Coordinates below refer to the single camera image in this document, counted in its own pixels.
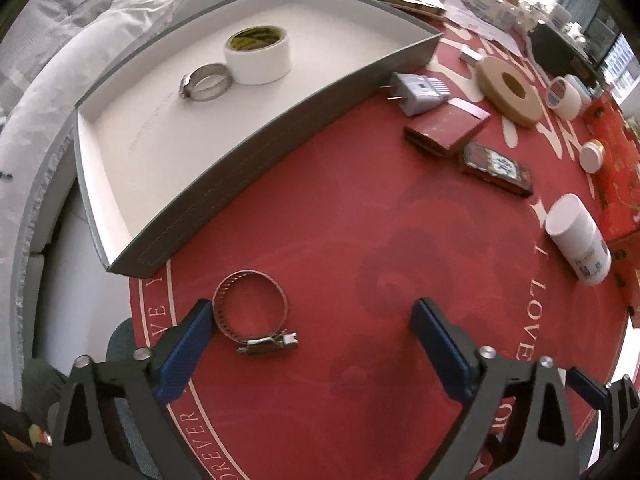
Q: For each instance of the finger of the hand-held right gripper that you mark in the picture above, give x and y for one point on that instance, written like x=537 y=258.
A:
x=585 y=386

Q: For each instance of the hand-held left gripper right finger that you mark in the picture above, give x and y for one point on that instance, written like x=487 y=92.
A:
x=440 y=345

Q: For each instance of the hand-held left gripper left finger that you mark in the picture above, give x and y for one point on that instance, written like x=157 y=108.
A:
x=185 y=345

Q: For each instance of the white plastic bottle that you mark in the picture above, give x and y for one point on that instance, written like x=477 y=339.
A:
x=575 y=235

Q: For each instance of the printed card box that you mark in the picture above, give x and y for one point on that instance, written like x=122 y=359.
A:
x=495 y=167

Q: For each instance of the grey cardboard tray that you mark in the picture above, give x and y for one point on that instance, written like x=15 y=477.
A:
x=250 y=125

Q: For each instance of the white grey power adapter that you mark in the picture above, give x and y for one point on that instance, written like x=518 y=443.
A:
x=417 y=92

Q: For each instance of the tan tape roll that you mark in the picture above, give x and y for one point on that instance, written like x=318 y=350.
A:
x=492 y=85

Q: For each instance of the small white block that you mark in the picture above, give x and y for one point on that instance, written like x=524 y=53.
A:
x=470 y=55

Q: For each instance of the red cardboard box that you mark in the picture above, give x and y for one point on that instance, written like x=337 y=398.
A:
x=615 y=185

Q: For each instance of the dark red small box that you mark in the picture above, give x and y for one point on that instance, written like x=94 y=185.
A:
x=445 y=130

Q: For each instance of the white jar gold lid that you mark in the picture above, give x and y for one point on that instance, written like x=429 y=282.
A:
x=591 y=160

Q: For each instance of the white tape roll blue core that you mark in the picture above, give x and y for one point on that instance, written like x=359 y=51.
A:
x=570 y=105

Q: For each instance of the white jar teal lid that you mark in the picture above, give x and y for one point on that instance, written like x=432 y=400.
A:
x=581 y=85

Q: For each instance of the white tape roll yellow core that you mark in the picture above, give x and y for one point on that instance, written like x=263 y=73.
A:
x=257 y=55

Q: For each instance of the black radio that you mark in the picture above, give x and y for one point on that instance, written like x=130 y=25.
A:
x=555 y=50

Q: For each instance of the white paper sheet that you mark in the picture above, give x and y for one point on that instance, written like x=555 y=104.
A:
x=470 y=20

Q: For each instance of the white sofa blanket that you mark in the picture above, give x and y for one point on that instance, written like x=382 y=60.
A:
x=125 y=20

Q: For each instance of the brown envelope with papers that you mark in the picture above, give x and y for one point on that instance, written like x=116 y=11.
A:
x=400 y=1

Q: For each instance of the grey patterned cloth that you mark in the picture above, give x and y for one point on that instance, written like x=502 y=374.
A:
x=30 y=15

